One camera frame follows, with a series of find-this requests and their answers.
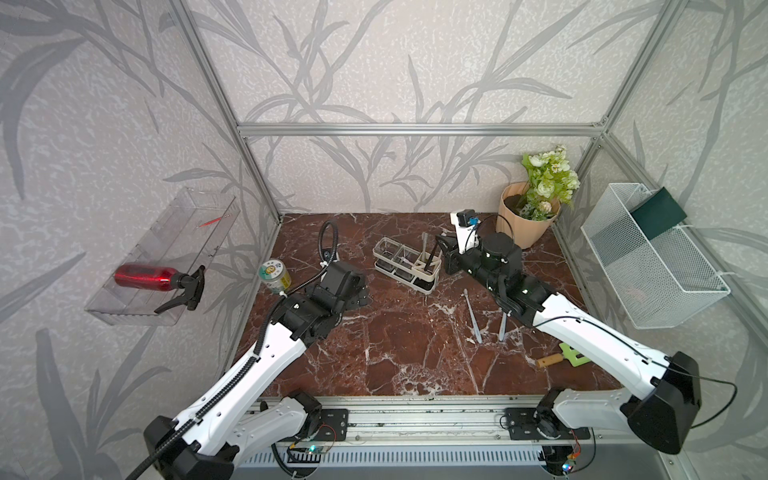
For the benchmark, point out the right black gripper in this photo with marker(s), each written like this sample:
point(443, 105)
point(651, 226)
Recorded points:
point(451, 256)

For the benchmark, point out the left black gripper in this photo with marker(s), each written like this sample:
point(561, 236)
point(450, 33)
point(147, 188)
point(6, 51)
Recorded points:
point(356, 300)

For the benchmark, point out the black toothbrush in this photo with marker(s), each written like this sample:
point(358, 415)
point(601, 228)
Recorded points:
point(431, 256)

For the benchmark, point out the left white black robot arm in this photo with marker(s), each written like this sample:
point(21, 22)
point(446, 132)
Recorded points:
point(209, 439)

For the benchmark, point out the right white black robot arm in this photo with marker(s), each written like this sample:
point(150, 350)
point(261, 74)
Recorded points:
point(660, 395)

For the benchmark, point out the blue grey toothbrush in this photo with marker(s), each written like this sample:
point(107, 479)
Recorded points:
point(503, 327)

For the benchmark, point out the beige ribbed flower pot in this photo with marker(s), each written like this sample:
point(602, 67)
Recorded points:
point(523, 231)

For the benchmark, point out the small green tin can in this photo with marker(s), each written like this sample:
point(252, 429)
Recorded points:
point(274, 275)

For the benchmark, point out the green white artificial flowers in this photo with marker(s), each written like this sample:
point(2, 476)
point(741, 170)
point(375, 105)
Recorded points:
point(552, 183)

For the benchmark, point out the green toy garden fork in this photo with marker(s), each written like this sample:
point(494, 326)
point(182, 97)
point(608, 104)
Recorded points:
point(566, 354)

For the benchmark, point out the red spray bottle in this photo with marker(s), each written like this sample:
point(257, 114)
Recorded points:
point(164, 279)

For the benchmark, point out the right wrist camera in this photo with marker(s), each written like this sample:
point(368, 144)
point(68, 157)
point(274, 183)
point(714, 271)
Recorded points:
point(466, 223)

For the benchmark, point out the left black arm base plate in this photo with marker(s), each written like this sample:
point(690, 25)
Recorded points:
point(327, 425)

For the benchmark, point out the clear plastic wall shelf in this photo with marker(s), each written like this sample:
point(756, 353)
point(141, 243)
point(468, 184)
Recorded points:
point(186, 235)

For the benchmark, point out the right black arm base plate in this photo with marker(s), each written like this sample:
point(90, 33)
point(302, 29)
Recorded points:
point(530, 424)

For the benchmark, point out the aluminium frame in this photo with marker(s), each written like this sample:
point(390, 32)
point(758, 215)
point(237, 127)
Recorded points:
point(663, 130)

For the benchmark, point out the aluminium mounting rail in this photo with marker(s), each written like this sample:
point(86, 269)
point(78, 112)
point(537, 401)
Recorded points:
point(446, 420)

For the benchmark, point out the white wire mesh basket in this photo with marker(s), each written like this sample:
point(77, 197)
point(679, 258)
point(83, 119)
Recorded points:
point(661, 281)

